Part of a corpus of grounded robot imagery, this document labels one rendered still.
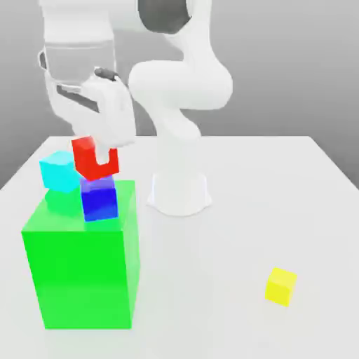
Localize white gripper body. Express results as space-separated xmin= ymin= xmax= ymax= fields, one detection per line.
xmin=46 ymin=74 xmax=137 ymax=149

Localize small red cube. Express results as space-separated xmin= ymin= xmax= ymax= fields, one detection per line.
xmin=71 ymin=135 xmax=121 ymax=182

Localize small blue cube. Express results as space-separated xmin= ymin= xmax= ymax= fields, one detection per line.
xmin=79 ymin=175 xmax=119 ymax=223

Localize small cyan cube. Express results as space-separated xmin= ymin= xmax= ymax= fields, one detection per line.
xmin=39 ymin=150 xmax=83 ymax=194

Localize small yellow cube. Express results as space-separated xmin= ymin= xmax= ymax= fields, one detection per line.
xmin=264 ymin=266 xmax=299 ymax=308

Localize large green box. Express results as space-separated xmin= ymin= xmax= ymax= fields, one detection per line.
xmin=21 ymin=179 xmax=142 ymax=331

